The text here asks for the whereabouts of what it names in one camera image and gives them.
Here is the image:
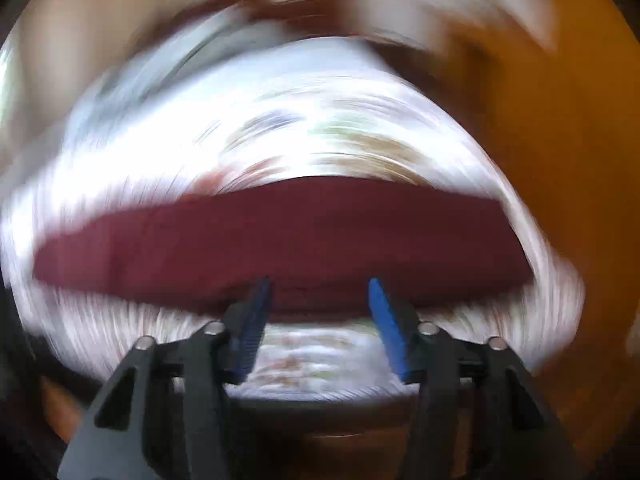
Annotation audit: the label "dark wooden headboard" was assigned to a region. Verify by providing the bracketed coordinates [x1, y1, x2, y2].
[185, 0, 366, 28]

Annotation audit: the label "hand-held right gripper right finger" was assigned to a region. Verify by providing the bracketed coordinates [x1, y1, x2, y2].
[367, 277, 583, 480]

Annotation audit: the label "floral quilted bedspread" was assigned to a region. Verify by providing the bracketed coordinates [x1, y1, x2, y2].
[0, 40, 586, 401]

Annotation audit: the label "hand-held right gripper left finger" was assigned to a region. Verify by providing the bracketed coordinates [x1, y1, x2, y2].
[57, 276, 275, 480]

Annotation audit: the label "maroon pants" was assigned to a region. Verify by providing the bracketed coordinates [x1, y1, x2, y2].
[32, 175, 533, 311]

